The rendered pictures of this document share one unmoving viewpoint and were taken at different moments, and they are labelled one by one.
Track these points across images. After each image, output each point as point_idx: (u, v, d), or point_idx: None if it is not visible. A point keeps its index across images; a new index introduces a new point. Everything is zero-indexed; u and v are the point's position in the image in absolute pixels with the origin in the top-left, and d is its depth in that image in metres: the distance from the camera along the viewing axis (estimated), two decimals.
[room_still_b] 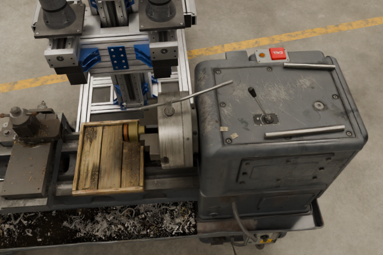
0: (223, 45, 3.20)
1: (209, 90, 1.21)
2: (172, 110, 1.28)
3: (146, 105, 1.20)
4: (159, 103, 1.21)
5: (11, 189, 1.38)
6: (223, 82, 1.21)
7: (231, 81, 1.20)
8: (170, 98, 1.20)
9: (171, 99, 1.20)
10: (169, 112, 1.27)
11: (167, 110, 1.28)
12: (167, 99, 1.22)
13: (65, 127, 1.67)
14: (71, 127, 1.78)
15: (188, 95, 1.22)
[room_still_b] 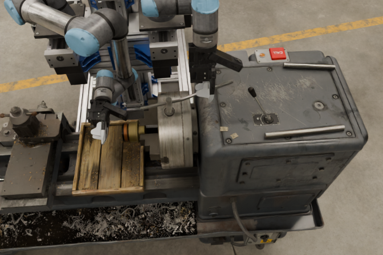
0: (223, 45, 3.20)
1: None
2: (172, 110, 1.28)
3: (146, 105, 1.20)
4: (159, 103, 1.21)
5: (11, 189, 1.38)
6: (223, 82, 1.21)
7: (231, 81, 1.20)
8: (170, 98, 1.20)
9: (171, 99, 1.20)
10: (169, 112, 1.27)
11: (167, 110, 1.28)
12: (167, 99, 1.22)
13: (65, 127, 1.67)
14: (71, 127, 1.78)
15: (188, 95, 1.22)
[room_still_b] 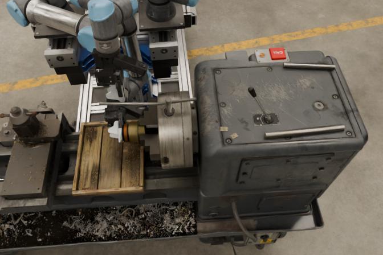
0: (223, 45, 3.20)
1: (125, 102, 1.18)
2: (165, 111, 1.27)
3: (190, 99, 1.22)
4: (178, 100, 1.21)
5: (11, 189, 1.38)
6: (109, 104, 1.16)
7: (101, 102, 1.15)
8: (166, 100, 1.20)
9: (165, 99, 1.20)
10: None
11: (171, 112, 1.27)
12: (169, 104, 1.21)
13: (65, 127, 1.67)
14: (71, 127, 1.78)
15: (147, 103, 1.20)
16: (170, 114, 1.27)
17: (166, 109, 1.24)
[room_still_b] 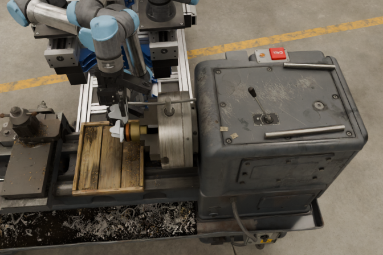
0: (223, 45, 3.20)
1: None
2: (165, 111, 1.27)
3: (190, 100, 1.21)
4: (177, 101, 1.21)
5: (11, 189, 1.38)
6: None
7: (100, 101, 1.16)
8: (166, 100, 1.20)
9: (164, 99, 1.20)
10: None
11: (171, 112, 1.27)
12: (168, 104, 1.21)
13: (65, 127, 1.67)
14: (71, 127, 1.78)
15: (146, 102, 1.20)
16: (170, 114, 1.27)
17: (166, 109, 1.24)
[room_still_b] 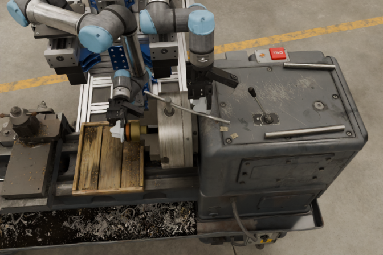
0: (223, 45, 3.20)
1: (205, 116, 1.16)
2: (172, 112, 1.27)
3: (150, 92, 1.23)
4: (160, 97, 1.22)
5: (11, 189, 1.38)
6: (220, 118, 1.14)
7: (227, 122, 1.12)
8: (170, 99, 1.20)
9: (170, 101, 1.20)
10: (168, 112, 1.27)
11: None
12: (169, 99, 1.22)
13: (65, 127, 1.67)
14: (71, 127, 1.78)
15: (186, 109, 1.19)
16: None
17: (171, 106, 1.25)
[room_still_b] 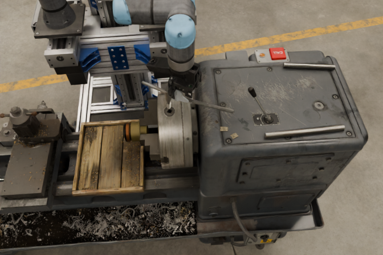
0: (223, 45, 3.20)
1: (207, 106, 1.10)
2: (172, 112, 1.27)
3: (148, 82, 1.17)
4: (159, 87, 1.16)
5: (11, 189, 1.38)
6: (224, 107, 1.09)
7: (231, 110, 1.07)
8: None
9: None
10: (167, 103, 1.21)
11: (168, 109, 1.28)
12: None
13: (65, 127, 1.67)
14: (71, 127, 1.78)
15: (187, 98, 1.14)
16: (170, 108, 1.28)
17: (171, 97, 1.19)
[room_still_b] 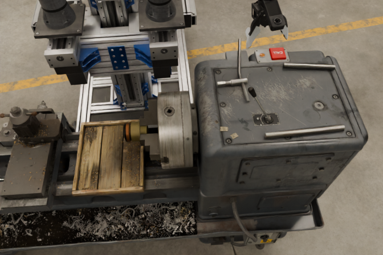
0: (223, 45, 3.20)
1: (240, 54, 1.41)
2: (172, 112, 1.27)
3: (248, 96, 1.27)
4: (245, 87, 1.30)
5: (11, 189, 1.38)
6: (240, 44, 1.43)
7: (241, 40, 1.45)
8: (246, 78, 1.32)
9: (246, 79, 1.32)
10: (225, 84, 1.32)
11: (168, 109, 1.28)
12: (243, 79, 1.31)
13: (65, 127, 1.67)
14: (71, 127, 1.78)
15: (240, 67, 1.36)
16: (170, 108, 1.28)
17: (232, 79, 1.31)
